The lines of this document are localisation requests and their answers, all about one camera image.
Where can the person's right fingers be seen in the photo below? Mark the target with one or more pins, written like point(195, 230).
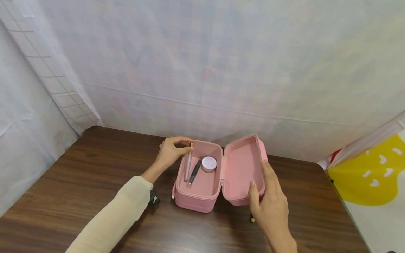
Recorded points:
point(270, 177)

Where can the round lilac jar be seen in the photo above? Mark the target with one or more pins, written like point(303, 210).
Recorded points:
point(209, 164)

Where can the black cosmetic pencil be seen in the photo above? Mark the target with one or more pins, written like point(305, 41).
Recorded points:
point(195, 172)

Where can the person's left index finger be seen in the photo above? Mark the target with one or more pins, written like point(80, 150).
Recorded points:
point(182, 140)

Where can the person's right thumb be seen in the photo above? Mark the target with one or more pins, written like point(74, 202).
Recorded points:
point(254, 196)

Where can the person's right hand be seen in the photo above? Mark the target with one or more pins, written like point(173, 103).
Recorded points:
point(272, 207)

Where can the person's left hand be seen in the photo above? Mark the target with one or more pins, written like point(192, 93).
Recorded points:
point(167, 153)

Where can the person's left forearm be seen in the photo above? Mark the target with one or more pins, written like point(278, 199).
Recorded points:
point(117, 214)

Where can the person's left thumb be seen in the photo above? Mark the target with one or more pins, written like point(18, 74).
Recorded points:
point(185, 150)

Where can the person's right forearm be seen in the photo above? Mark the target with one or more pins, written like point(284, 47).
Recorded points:
point(283, 246)

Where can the black wrist band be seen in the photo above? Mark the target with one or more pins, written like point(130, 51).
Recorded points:
point(153, 199)

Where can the pink cosmetic case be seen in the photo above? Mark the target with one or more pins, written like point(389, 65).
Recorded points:
point(240, 172)

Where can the pink tube with gold cap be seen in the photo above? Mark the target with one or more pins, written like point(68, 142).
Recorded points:
point(188, 165)

